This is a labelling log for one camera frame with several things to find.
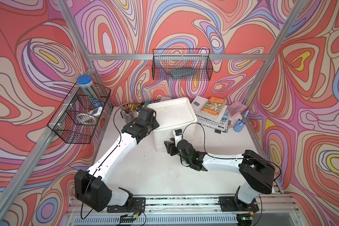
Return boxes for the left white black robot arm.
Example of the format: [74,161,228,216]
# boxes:
[74,107,159,212]

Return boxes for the dark books behind cabinet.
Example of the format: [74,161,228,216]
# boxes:
[135,97,172,108]

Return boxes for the newspaper stack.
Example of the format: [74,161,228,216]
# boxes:
[196,110,231,133]

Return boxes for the pink plastic bag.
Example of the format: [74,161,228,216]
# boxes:
[227,101,247,118]

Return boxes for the blue small cup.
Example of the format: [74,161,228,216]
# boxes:
[233,110,249,133]

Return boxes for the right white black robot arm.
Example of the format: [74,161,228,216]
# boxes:
[164,138,275,204]

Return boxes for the mesh pencil cup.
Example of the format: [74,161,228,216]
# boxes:
[120,103,135,124]

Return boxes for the grey object in basket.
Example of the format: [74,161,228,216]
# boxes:
[169,68,196,80]

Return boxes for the black wire basket left wall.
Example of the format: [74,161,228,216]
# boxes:
[47,83,111,144]

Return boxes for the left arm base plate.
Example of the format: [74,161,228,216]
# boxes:
[106,197,146,213]

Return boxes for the orange cover book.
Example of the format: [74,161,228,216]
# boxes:
[200,96,227,119]

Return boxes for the black wire basket back wall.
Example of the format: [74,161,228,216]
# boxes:
[152,48,213,81]

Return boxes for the white book with grey patch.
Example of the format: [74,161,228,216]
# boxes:
[191,96,227,121]

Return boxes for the blue lid pencil tube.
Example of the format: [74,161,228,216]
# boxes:
[77,74,103,108]

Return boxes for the white drawer cabinet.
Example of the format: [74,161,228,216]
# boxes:
[147,98,197,153]

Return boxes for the black wire basket wall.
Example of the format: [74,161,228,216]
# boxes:
[152,48,213,81]
[47,83,111,144]

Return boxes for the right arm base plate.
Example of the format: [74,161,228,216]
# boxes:
[218,196,259,213]

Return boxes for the white object in left basket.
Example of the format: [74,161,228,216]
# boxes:
[75,106,103,125]

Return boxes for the green circuit board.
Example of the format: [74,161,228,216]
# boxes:
[119,214,139,224]

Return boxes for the white perforated cable duct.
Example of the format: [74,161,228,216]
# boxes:
[68,214,238,226]

